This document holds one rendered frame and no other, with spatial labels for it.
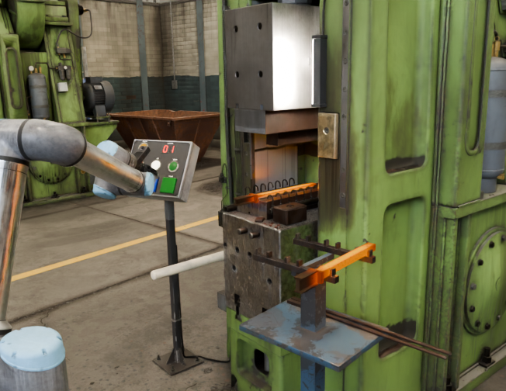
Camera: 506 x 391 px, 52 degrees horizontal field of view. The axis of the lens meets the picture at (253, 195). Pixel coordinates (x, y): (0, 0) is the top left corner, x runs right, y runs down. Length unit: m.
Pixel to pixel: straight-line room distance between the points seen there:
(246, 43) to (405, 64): 0.63
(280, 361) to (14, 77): 5.11
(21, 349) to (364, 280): 1.23
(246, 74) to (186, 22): 9.28
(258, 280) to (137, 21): 9.86
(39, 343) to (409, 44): 1.66
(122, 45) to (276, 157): 9.12
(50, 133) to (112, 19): 9.87
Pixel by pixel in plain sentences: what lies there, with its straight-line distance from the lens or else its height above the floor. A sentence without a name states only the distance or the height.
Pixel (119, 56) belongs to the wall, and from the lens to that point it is 11.38.
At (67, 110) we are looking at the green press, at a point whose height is 1.10.
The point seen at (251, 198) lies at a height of 1.00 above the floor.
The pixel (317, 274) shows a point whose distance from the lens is 1.50.
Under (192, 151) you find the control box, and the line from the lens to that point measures 2.50.
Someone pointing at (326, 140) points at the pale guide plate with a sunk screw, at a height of 1.25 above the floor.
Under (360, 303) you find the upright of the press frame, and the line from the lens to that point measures 2.13.
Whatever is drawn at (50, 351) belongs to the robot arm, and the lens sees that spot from 1.44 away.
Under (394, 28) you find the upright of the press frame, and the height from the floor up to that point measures 1.66.
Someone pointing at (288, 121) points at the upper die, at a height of 1.31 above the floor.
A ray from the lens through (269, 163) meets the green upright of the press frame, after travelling 2.49.
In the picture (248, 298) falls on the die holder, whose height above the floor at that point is 0.56.
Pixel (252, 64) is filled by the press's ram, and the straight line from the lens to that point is 2.15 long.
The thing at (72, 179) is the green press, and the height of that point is 0.24.
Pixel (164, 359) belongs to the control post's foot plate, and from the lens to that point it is 3.01.
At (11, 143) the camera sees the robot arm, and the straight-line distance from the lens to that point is 1.58.
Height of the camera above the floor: 1.51
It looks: 13 degrees down
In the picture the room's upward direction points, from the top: 1 degrees counter-clockwise
